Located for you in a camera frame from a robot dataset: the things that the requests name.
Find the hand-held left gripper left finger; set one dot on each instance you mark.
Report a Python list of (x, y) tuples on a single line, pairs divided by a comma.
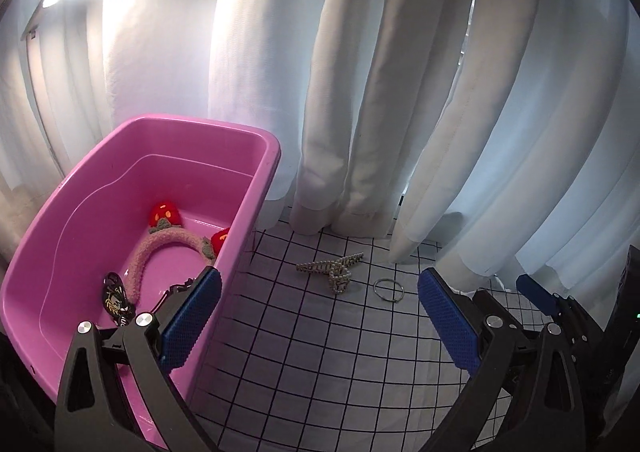
[(192, 319)]

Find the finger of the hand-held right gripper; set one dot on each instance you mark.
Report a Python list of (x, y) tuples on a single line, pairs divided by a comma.
[(537, 289)]

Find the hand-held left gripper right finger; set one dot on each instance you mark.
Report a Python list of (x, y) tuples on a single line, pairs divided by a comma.
[(447, 327)]

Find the black printed hair bow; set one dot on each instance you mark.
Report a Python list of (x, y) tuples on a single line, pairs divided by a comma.
[(117, 302)]

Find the pink plush strawberry headband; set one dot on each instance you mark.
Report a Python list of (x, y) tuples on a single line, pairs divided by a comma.
[(145, 257)]

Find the pink plastic tub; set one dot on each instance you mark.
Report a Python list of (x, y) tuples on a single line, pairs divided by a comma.
[(80, 232)]

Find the small thin silver bangle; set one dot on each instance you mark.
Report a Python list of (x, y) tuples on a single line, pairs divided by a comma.
[(376, 291)]

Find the pearl hair claw clip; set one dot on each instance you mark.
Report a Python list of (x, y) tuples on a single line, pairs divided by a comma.
[(335, 269)]

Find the white checkered tablecloth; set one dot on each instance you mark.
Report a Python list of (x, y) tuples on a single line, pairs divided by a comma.
[(325, 362)]

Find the cream thick curtain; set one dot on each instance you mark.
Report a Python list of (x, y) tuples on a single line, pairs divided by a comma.
[(380, 107)]

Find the white sheer curtain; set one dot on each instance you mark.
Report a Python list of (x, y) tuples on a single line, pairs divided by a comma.
[(175, 32)]

